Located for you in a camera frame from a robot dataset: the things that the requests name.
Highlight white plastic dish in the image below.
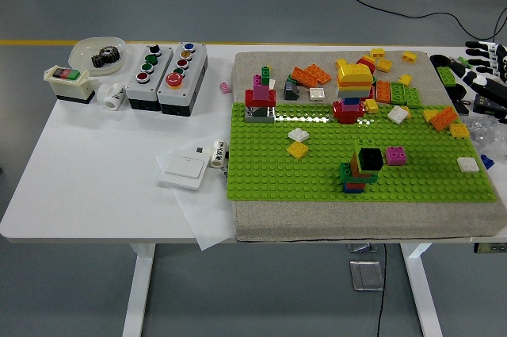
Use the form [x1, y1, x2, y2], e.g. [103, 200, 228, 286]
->
[69, 36, 128, 76]

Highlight white table leg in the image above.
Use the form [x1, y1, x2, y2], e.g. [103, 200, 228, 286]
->
[399, 242, 444, 337]
[121, 242, 156, 337]

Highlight black electronic device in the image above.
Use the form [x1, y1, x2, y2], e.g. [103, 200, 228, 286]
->
[473, 93, 507, 122]

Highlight orange long toy brick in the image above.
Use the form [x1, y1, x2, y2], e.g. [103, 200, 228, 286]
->
[291, 66, 318, 88]
[374, 79, 393, 105]
[303, 63, 333, 86]
[429, 105, 460, 132]

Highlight yellow flat square brick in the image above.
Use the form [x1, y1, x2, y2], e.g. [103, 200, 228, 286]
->
[285, 141, 311, 160]
[448, 122, 471, 140]

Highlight beige red-green switch box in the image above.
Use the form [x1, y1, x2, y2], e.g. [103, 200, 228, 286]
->
[42, 65, 98, 105]

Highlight green toy brick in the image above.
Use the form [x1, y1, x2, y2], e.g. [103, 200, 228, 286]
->
[403, 86, 423, 110]

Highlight red and yellow brick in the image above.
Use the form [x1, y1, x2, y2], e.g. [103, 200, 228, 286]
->
[356, 54, 378, 75]

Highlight desk height control panel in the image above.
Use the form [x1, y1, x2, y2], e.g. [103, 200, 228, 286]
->
[473, 242, 507, 255]

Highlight thin black hanging cable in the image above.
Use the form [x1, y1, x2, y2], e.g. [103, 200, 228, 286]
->
[375, 242, 388, 337]

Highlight white toy brick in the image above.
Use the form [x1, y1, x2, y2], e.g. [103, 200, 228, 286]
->
[387, 105, 411, 124]

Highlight dark grey slope brick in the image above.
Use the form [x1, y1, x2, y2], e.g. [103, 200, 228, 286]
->
[283, 77, 301, 101]

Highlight grey emergency-stop control box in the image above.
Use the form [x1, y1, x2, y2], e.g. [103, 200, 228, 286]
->
[157, 41, 209, 118]

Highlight black strap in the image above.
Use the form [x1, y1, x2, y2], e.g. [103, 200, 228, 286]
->
[447, 82, 476, 115]

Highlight magenta toy brick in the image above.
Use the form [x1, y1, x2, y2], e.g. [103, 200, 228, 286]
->
[386, 146, 408, 167]

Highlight metal floor outlet cover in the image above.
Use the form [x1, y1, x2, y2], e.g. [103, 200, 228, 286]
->
[349, 259, 385, 293]

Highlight white printed label roll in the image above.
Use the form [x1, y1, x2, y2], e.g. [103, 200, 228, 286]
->
[208, 138, 227, 169]

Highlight black metal gear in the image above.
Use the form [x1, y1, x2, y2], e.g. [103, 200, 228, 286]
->
[90, 46, 122, 68]

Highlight grey foam mat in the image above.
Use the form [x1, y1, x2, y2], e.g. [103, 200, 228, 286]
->
[231, 50, 507, 243]

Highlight brick tower with yellow roof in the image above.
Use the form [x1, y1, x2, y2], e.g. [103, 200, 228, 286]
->
[331, 58, 376, 126]

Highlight red pink green brick tower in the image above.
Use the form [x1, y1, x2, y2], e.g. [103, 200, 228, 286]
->
[244, 65, 278, 124]

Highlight white pipe tee fitting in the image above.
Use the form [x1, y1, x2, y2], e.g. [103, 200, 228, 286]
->
[96, 82, 127, 110]

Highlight green studded baseplate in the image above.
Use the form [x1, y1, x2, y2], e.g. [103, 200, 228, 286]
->
[226, 101, 498, 204]

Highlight brick stack with black brick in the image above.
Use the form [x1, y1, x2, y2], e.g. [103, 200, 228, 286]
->
[338, 139, 385, 194]

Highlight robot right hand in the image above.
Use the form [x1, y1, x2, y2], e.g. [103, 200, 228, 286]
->
[462, 40, 507, 96]

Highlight grey metal bracket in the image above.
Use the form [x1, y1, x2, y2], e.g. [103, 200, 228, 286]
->
[347, 243, 379, 254]

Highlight grey four-button control box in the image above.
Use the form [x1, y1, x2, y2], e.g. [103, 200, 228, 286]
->
[124, 44, 175, 112]

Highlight white paper sheet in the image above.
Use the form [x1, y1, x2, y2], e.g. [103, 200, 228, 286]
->
[154, 146, 238, 251]

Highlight clear plastic bag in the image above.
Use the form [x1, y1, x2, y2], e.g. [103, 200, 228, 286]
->
[461, 114, 507, 163]

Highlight lime green long brick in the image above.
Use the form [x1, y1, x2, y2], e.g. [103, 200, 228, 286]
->
[435, 65, 459, 87]
[390, 81, 407, 107]

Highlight white wall switch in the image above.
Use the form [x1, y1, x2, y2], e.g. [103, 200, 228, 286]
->
[157, 151, 208, 191]

